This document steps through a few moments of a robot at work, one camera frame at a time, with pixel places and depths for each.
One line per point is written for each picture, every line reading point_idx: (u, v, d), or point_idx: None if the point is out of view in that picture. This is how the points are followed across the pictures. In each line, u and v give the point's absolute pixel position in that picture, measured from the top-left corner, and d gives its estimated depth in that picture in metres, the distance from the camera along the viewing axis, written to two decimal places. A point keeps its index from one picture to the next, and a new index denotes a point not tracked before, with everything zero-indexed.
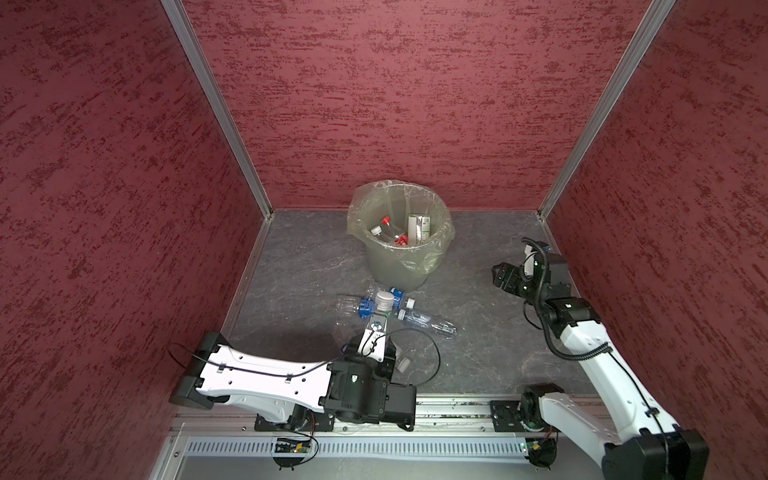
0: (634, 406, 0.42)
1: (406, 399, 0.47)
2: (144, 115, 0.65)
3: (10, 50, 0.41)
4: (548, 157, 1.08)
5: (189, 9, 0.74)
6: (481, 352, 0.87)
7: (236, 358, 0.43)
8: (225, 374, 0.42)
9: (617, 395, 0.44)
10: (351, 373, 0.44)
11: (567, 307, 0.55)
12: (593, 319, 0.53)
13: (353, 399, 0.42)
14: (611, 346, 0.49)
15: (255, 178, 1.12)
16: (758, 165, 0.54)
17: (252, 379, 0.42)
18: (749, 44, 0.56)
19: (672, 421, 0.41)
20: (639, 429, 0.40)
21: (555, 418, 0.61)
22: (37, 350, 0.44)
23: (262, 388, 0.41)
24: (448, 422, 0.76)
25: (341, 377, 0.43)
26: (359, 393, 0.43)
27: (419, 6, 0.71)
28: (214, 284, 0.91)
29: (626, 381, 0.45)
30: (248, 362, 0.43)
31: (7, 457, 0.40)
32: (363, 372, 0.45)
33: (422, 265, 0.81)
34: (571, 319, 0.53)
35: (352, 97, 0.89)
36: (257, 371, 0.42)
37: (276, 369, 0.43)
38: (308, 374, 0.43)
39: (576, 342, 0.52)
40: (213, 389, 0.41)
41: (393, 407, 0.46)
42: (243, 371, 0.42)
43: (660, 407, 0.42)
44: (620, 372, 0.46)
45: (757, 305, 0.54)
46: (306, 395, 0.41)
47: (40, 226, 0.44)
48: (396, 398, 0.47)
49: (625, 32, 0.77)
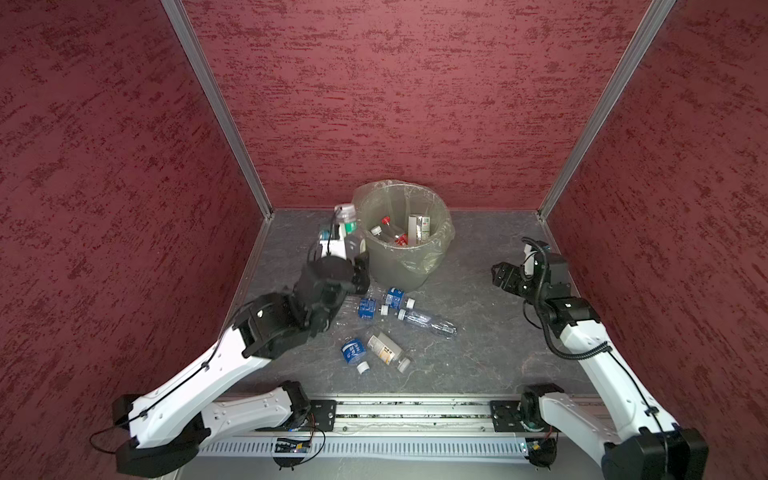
0: (634, 406, 0.42)
1: (309, 273, 0.41)
2: (144, 115, 0.65)
3: (11, 50, 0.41)
4: (548, 157, 1.08)
5: (189, 9, 0.74)
6: (481, 352, 0.87)
7: (153, 394, 0.40)
8: (150, 416, 0.39)
9: (616, 394, 0.44)
10: (252, 309, 0.43)
11: (566, 306, 0.56)
12: (593, 319, 0.53)
13: (267, 329, 0.40)
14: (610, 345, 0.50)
15: (255, 178, 1.12)
16: (758, 165, 0.54)
17: (177, 397, 0.39)
18: (749, 44, 0.56)
19: (672, 420, 0.41)
20: (638, 428, 0.40)
21: (555, 418, 0.61)
22: (37, 350, 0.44)
23: (194, 395, 0.39)
24: (448, 422, 0.76)
25: (248, 321, 0.42)
26: (271, 320, 0.41)
27: (419, 6, 0.71)
28: (214, 284, 0.91)
29: (625, 380, 0.45)
30: (163, 389, 0.40)
31: (7, 457, 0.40)
32: (261, 300, 0.44)
33: (422, 264, 0.81)
34: (570, 318, 0.54)
35: (352, 97, 0.89)
36: (177, 387, 0.40)
37: (192, 372, 0.40)
38: (220, 346, 0.41)
39: (576, 342, 0.52)
40: (157, 432, 0.39)
41: (309, 293, 0.41)
42: (163, 400, 0.39)
43: (660, 406, 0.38)
44: (619, 371, 0.46)
45: (757, 305, 0.54)
46: (231, 360, 0.40)
47: (40, 226, 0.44)
48: (307, 280, 0.42)
49: (625, 32, 0.77)
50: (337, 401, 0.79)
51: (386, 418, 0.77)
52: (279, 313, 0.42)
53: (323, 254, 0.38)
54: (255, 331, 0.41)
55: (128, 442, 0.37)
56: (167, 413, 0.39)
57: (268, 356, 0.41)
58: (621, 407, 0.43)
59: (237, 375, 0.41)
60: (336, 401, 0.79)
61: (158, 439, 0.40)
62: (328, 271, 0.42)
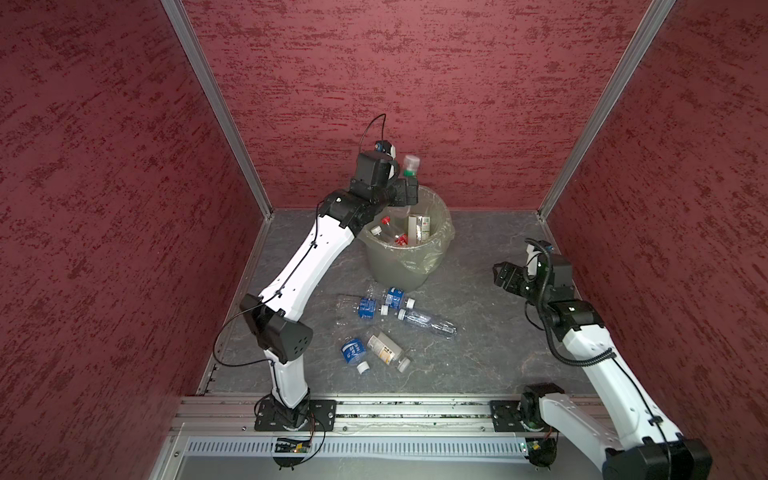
0: (638, 414, 0.42)
1: (365, 160, 0.52)
2: (144, 115, 0.65)
3: (11, 50, 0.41)
4: (548, 157, 1.08)
5: (189, 9, 0.74)
6: (480, 351, 0.87)
7: (274, 282, 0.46)
8: (285, 291, 0.46)
9: (618, 401, 0.44)
10: (330, 201, 0.52)
11: (570, 310, 0.55)
12: (596, 324, 0.52)
13: (350, 207, 0.51)
14: (613, 350, 0.49)
15: (255, 178, 1.12)
16: (757, 165, 0.54)
17: (304, 271, 0.47)
18: (749, 44, 0.56)
19: (674, 430, 0.40)
20: (642, 438, 0.40)
21: (556, 420, 0.60)
22: (37, 351, 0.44)
23: (315, 266, 0.48)
24: (448, 422, 0.76)
25: (330, 209, 0.51)
26: (349, 201, 0.51)
27: (419, 6, 0.71)
28: (214, 284, 0.91)
29: (629, 387, 0.44)
30: (282, 274, 0.48)
31: (7, 457, 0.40)
32: (334, 194, 0.52)
33: (422, 264, 0.81)
34: (574, 323, 0.53)
35: (352, 97, 0.89)
36: (297, 266, 0.48)
37: (301, 254, 0.49)
38: (318, 228, 0.50)
39: (578, 347, 0.51)
40: (297, 302, 0.47)
41: (373, 172, 0.52)
42: (294, 275, 0.47)
43: (663, 414, 0.42)
44: (623, 378, 0.45)
45: (757, 305, 0.54)
46: (334, 231, 0.49)
47: (40, 226, 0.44)
48: (363, 171, 0.53)
49: (625, 32, 0.77)
50: (337, 401, 0.79)
51: (386, 417, 0.77)
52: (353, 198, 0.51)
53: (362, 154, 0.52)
54: (341, 211, 0.51)
55: (278, 314, 0.45)
56: (300, 285, 0.47)
57: (355, 232, 0.53)
58: (624, 415, 0.43)
59: (338, 249, 0.51)
60: (336, 401, 0.79)
61: (296, 311, 0.48)
62: (378, 157, 0.53)
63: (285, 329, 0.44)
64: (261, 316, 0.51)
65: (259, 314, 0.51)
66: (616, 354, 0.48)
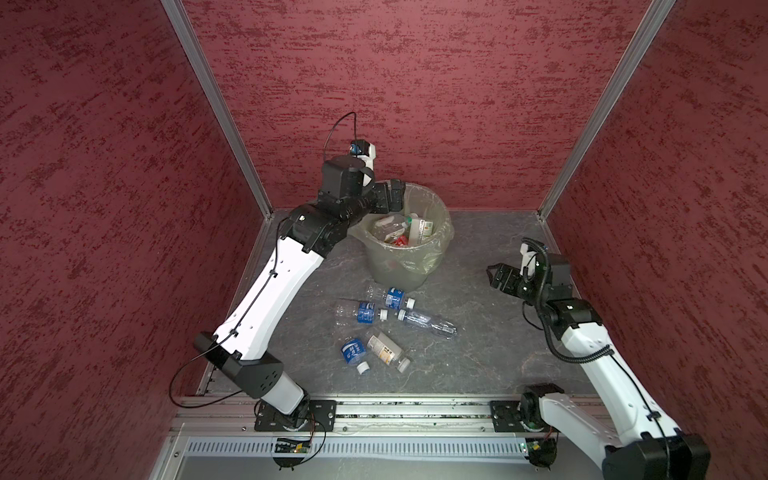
0: (636, 410, 0.42)
1: (332, 170, 0.46)
2: (144, 115, 0.65)
3: (11, 51, 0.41)
4: (548, 157, 1.08)
5: (189, 9, 0.74)
6: (480, 352, 0.87)
7: (230, 319, 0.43)
8: (241, 331, 0.41)
9: (617, 397, 0.44)
10: (293, 220, 0.46)
11: (568, 308, 0.55)
12: (594, 322, 0.53)
13: (315, 227, 0.45)
14: (612, 347, 0.49)
15: (255, 179, 1.12)
16: (757, 165, 0.54)
17: (262, 305, 0.42)
18: (749, 44, 0.56)
19: (673, 424, 0.40)
20: (640, 433, 0.40)
21: (556, 421, 0.60)
22: (37, 351, 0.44)
23: (275, 299, 0.43)
24: (448, 422, 0.76)
25: (293, 229, 0.45)
26: (313, 219, 0.45)
27: (419, 6, 0.71)
28: (214, 284, 0.91)
29: (627, 383, 0.45)
30: (239, 309, 0.43)
31: (7, 457, 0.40)
32: (297, 211, 0.46)
33: (422, 264, 0.81)
34: (572, 321, 0.53)
35: (352, 97, 0.89)
36: (255, 300, 0.43)
37: (260, 285, 0.43)
38: (279, 253, 0.45)
39: (576, 343, 0.52)
40: (254, 343, 0.42)
41: (342, 183, 0.46)
42: (250, 312, 0.42)
43: (661, 410, 0.42)
44: (621, 374, 0.46)
45: (757, 305, 0.54)
46: (297, 258, 0.44)
47: (40, 226, 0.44)
48: (331, 183, 0.47)
49: (625, 32, 0.77)
50: (337, 401, 0.79)
51: (386, 418, 0.77)
52: (318, 214, 0.46)
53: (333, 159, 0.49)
54: (305, 231, 0.45)
55: (232, 358, 0.40)
56: (257, 323, 0.42)
57: (323, 252, 0.47)
58: (622, 411, 0.43)
59: (301, 277, 0.46)
60: (336, 402, 0.79)
61: (255, 351, 0.42)
62: (346, 164, 0.46)
63: (242, 372, 0.40)
64: (217, 357, 0.46)
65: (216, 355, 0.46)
66: (614, 350, 0.49)
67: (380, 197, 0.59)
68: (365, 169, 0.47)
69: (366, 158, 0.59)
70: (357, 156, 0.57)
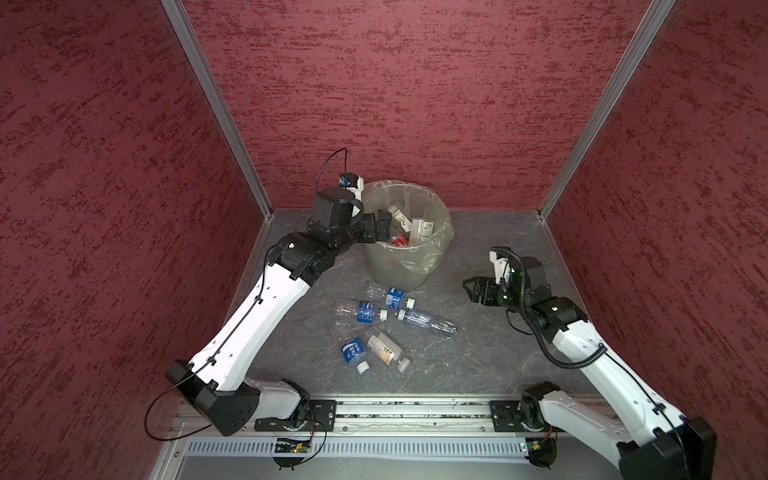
0: (642, 406, 0.42)
1: (322, 201, 0.47)
2: (144, 115, 0.65)
3: (11, 51, 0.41)
4: (548, 157, 1.08)
5: (189, 9, 0.74)
6: (480, 352, 0.87)
7: (209, 346, 0.41)
8: (220, 358, 0.40)
9: (621, 396, 0.44)
10: (282, 247, 0.47)
11: (554, 311, 0.55)
12: (579, 319, 0.53)
13: (302, 254, 0.46)
14: (605, 345, 0.49)
15: (255, 178, 1.12)
16: (757, 165, 0.54)
17: (244, 332, 0.41)
18: (749, 44, 0.56)
19: (677, 412, 0.41)
20: (652, 430, 0.40)
21: (562, 423, 0.60)
22: (37, 351, 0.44)
23: (259, 325, 0.42)
24: (448, 422, 0.76)
25: (282, 256, 0.46)
26: (301, 247, 0.46)
27: (419, 6, 0.71)
28: (214, 284, 0.91)
29: (627, 379, 0.45)
30: (219, 336, 0.42)
31: (7, 457, 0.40)
32: (287, 238, 0.47)
33: (422, 264, 0.81)
34: (561, 323, 0.53)
35: (351, 97, 0.89)
36: (237, 327, 0.42)
37: (243, 312, 0.43)
38: (265, 280, 0.44)
39: (570, 346, 0.51)
40: (231, 373, 0.40)
41: (332, 213, 0.48)
42: (230, 340, 0.41)
43: (664, 400, 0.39)
44: (619, 370, 0.46)
45: (756, 305, 0.54)
46: (283, 284, 0.44)
47: (39, 226, 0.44)
48: (321, 213, 0.48)
49: (625, 32, 0.77)
50: (337, 402, 0.79)
51: (386, 418, 0.77)
52: (307, 243, 0.47)
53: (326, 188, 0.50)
54: (293, 258, 0.45)
55: (207, 388, 0.38)
56: (237, 350, 0.40)
57: (309, 280, 0.47)
58: (630, 409, 0.43)
59: (287, 303, 0.45)
60: (336, 402, 0.79)
61: (233, 381, 0.41)
62: (336, 196, 0.48)
63: (216, 404, 0.38)
64: (191, 387, 0.44)
65: (190, 385, 0.44)
66: (607, 346, 0.49)
67: (367, 226, 0.61)
68: (355, 201, 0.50)
69: (355, 191, 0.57)
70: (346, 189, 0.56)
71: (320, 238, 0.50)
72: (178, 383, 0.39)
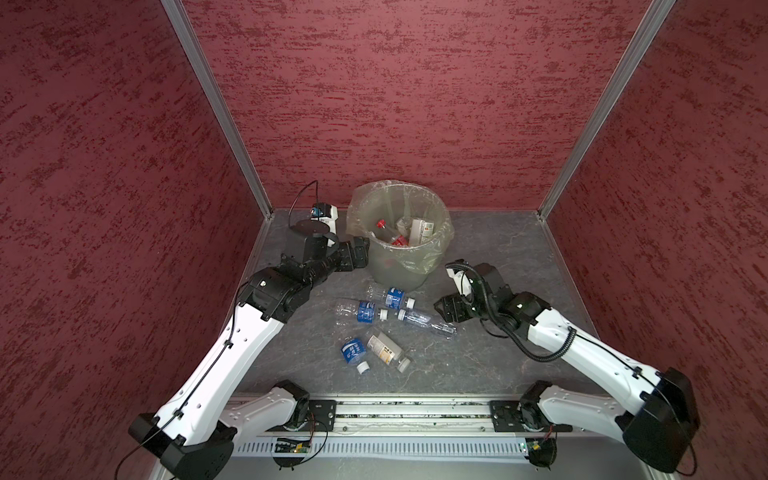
0: (623, 375, 0.44)
1: (296, 237, 0.46)
2: (143, 115, 0.65)
3: (11, 50, 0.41)
4: (548, 157, 1.08)
5: (189, 9, 0.74)
6: (481, 352, 0.87)
7: (176, 397, 0.39)
8: (188, 410, 0.38)
9: (604, 373, 0.46)
10: (254, 285, 0.45)
11: (520, 309, 0.56)
12: (543, 309, 0.55)
13: (274, 292, 0.44)
14: (576, 327, 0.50)
15: (255, 178, 1.12)
16: (757, 165, 0.54)
17: (213, 380, 0.40)
18: (749, 44, 0.56)
19: (652, 371, 0.43)
20: (638, 396, 0.42)
21: (564, 419, 0.60)
22: (37, 350, 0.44)
23: (229, 370, 0.40)
24: (448, 422, 0.76)
25: (254, 293, 0.45)
26: (273, 284, 0.45)
27: (419, 6, 0.71)
28: (214, 284, 0.91)
29: (603, 354, 0.47)
30: (187, 386, 0.40)
31: (7, 457, 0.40)
32: (259, 276, 0.46)
33: (422, 265, 0.81)
34: (529, 319, 0.54)
35: (351, 97, 0.89)
36: (206, 375, 0.40)
37: (213, 358, 0.41)
38: (236, 323, 0.43)
39: (543, 337, 0.53)
40: (198, 424, 0.38)
41: (305, 246, 0.47)
42: (200, 389, 0.39)
43: (639, 363, 0.45)
44: (593, 348, 0.48)
45: (757, 305, 0.54)
46: (253, 327, 0.42)
47: (39, 226, 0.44)
48: (295, 248, 0.47)
49: (625, 32, 0.77)
50: (337, 401, 0.79)
51: (386, 418, 0.77)
52: (279, 278, 0.46)
53: (299, 225, 0.49)
54: (265, 295, 0.44)
55: (174, 443, 0.37)
56: (206, 400, 0.39)
57: (280, 317, 0.45)
58: (614, 382, 0.45)
59: (257, 344, 0.43)
60: (336, 402, 0.79)
61: (202, 432, 0.39)
62: (310, 231, 0.48)
63: (184, 459, 0.36)
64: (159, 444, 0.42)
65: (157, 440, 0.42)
66: (573, 326, 0.51)
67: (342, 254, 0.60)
68: (326, 235, 0.49)
69: (327, 218, 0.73)
70: (319, 217, 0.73)
71: (294, 273, 0.49)
72: (145, 438, 0.39)
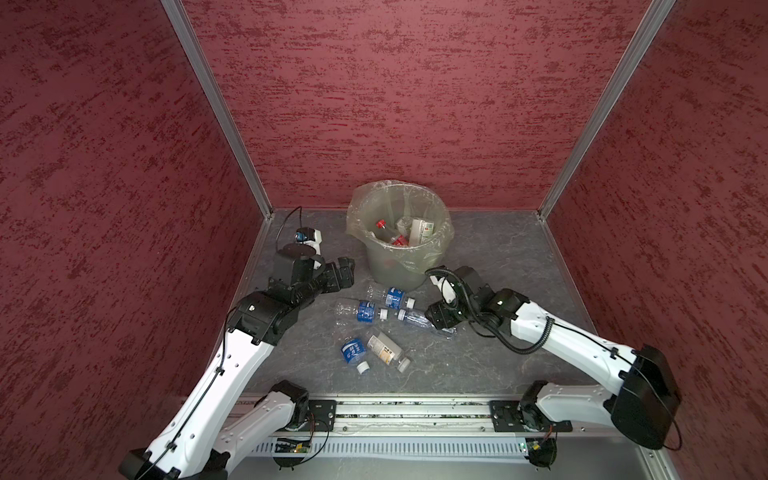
0: (602, 357, 0.45)
1: (284, 260, 0.48)
2: (143, 115, 0.65)
3: (11, 50, 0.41)
4: (548, 157, 1.08)
5: (189, 9, 0.74)
6: (481, 352, 0.87)
7: (169, 428, 0.39)
8: (181, 442, 0.38)
9: (585, 357, 0.47)
10: (242, 310, 0.46)
11: (500, 306, 0.57)
12: (522, 304, 0.56)
13: (265, 315, 0.45)
14: (553, 316, 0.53)
15: (255, 178, 1.12)
16: (757, 165, 0.54)
17: (206, 409, 0.40)
18: (749, 44, 0.56)
19: (628, 350, 0.45)
20: (618, 375, 0.43)
21: (563, 414, 0.60)
22: (37, 350, 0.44)
23: (222, 398, 0.41)
24: (448, 421, 0.76)
25: (242, 319, 0.45)
26: (263, 307, 0.46)
27: (419, 6, 0.71)
28: (214, 284, 0.91)
29: (581, 340, 0.48)
30: (180, 416, 0.40)
31: (7, 457, 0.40)
32: (247, 300, 0.47)
33: (422, 265, 0.81)
34: (509, 313, 0.55)
35: (351, 97, 0.89)
36: (198, 405, 0.40)
37: (205, 386, 0.41)
38: (226, 348, 0.43)
39: (526, 330, 0.53)
40: (193, 454, 0.38)
41: (293, 269, 0.49)
42: (193, 418, 0.39)
43: (615, 344, 0.46)
44: (572, 335, 0.49)
45: (757, 305, 0.54)
46: (245, 352, 0.43)
47: (40, 226, 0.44)
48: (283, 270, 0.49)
49: (625, 32, 0.77)
50: (337, 401, 0.79)
51: (386, 418, 0.77)
52: (268, 302, 0.47)
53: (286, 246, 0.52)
54: (255, 321, 0.45)
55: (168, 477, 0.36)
56: (199, 430, 0.39)
57: (272, 339, 0.47)
58: (594, 364, 0.46)
59: (250, 368, 0.44)
60: (336, 402, 0.79)
61: (197, 461, 0.39)
62: (298, 253, 0.50)
63: None
64: None
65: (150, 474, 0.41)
66: (551, 316, 0.53)
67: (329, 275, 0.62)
68: (315, 256, 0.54)
69: (312, 242, 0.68)
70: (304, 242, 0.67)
71: (283, 296, 0.50)
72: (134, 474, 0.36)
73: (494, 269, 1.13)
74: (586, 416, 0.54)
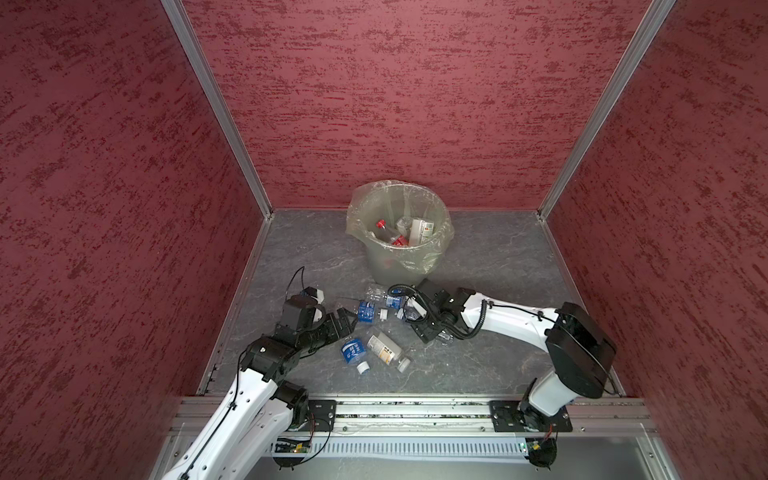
0: (532, 322, 0.50)
1: (291, 306, 0.58)
2: (144, 115, 0.65)
3: (11, 50, 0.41)
4: (548, 157, 1.08)
5: (189, 9, 0.74)
6: (481, 352, 0.87)
7: (180, 462, 0.43)
8: (194, 474, 0.42)
9: (519, 327, 0.52)
10: (254, 351, 0.54)
11: (450, 301, 0.64)
12: (469, 295, 0.63)
13: (273, 356, 0.53)
14: (490, 298, 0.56)
15: (255, 178, 1.12)
16: (757, 165, 0.54)
17: (218, 442, 0.44)
18: (749, 44, 0.56)
19: (552, 309, 0.50)
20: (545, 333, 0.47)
21: (550, 403, 0.61)
22: (37, 350, 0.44)
23: (234, 433, 0.46)
24: (448, 422, 0.76)
25: (253, 360, 0.52)
26: (272, 349, 0.54)
27: (419, 6, 0.71)
28: (214, 284, 0.91)
29: (514, 311, 0.54)
30: (193, 448, 0.44)
31: (7, 457, 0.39)
32: (258, 343, 0.55)
33: (422, 264, 0.81)
34: (458, 306, 0.62)
35: (352, 97, 0.89)
36: (211, 437, 0.45)
37: (217, 420, 0.46)
38: (239, 385, 0.50)
39: (474, 317, 0.59)
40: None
41: (299, 316, 0.58)
42: (205, 449, 0.44)
43: (542, 307, 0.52)
44: (508, 310, 0.55)
45: (757, 305, 0.54)
46: (257, 387, 0.50)
47: (40, 226, 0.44)
48: (290, 317, 0.58)
49: (625, 32, 0.77)
50: (337, 401, 0.79)
51: (386, 418, 0.77)
52: (275, 344, 0.55)
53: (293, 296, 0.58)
54: (264, 362, 0.52)
55: None
56: (211, 461, 0.43)
57: (277, 380, 0.53)
58: (529, 330, 0.50)
59: (260, 404, 0.51)
60: (336, 402, 0.79)
61: None
62: (304, 302, 0.60)
63: None
64: None
65: None
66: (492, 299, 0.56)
67: (333, 329, 0.69)
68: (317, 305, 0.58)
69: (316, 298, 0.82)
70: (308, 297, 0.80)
71: (288, 340, 0.58)
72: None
73: (494, 269, 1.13)
74: (570, 395, 0.54)
